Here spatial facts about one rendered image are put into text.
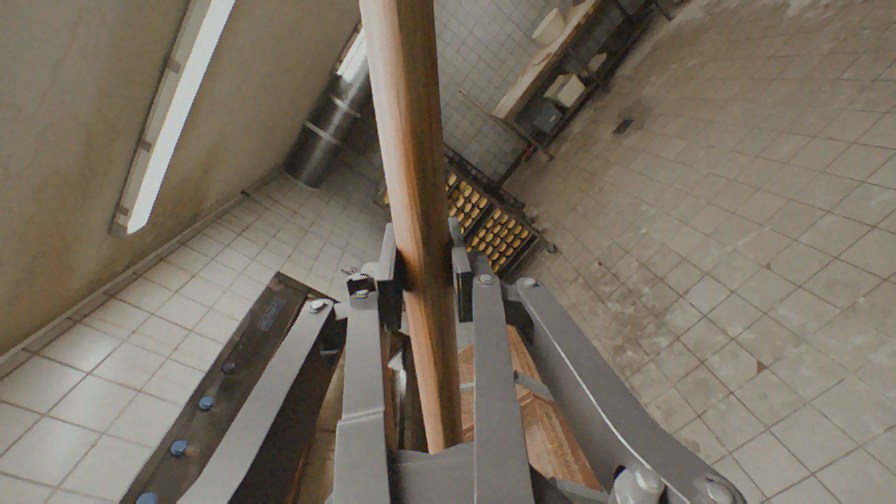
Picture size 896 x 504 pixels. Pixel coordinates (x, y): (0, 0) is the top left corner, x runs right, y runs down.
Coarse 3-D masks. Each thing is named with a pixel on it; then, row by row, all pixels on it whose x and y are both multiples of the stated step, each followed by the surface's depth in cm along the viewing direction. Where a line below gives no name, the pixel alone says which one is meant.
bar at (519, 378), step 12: (516, 372) 151; (468, 384) 151; (528, 384) 152; (540, 384) 156; (552, 480) 109; (564, 480) 111; (564, 492) 108; (576, 492) 110; (588, 492) 114; (600, 492) 119
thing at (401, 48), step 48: (384, 0) 12; (432, 0) 13; (384, 48) 12; (432, 48) 13; (384, 96) 13; (432, 96) 14; (384, 144) 15; (432, 144) 15; (432, 192) 15; (432, 240) 16; (432, 288) 18; (432, 336) 19; (432, 384) 21; (432, 432) 24
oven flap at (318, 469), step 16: (336, 384) 158; (336, 400) 150; (320, 416) 141; (336, 416) 143; (320, 432) 135; (336, 432) 137; (320, 448) 129; (304, 464) 122; (320, 464) 124; (304, 480) 117; (320, 480) 119; (304, 496) 113; (320, 496) 114
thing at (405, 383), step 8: (408, 344) 215; (408, 352) 209; (408, 360) 203; (408, 368) 197; (408, 376) 192; (400, 384) 191; (408, 384) 187; (400, 392) 185; (408, 392) 182; (400, 400) 180; (408, 400) 177; (400, 408) 175; (408, 408) 173; (400, 416) 171; (408, 416) 169; (400, 424) 167; (408, 424) 165; (400, 432) 162; (408, 432) 161; (400, 440) 158; (408, 440) 157; (400, 448) 155; (408, 448) 153
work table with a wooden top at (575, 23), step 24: (600, 0) 356; (576, 24) 365; (624, 24) 417; (552, 48) 391; (600, 48) 440; (624, 48) 385; (528, 72) 422; (600, 72) 402; (504, 96) 459; (528, 96) 401; (504, 120) 408; (528, 144) 497
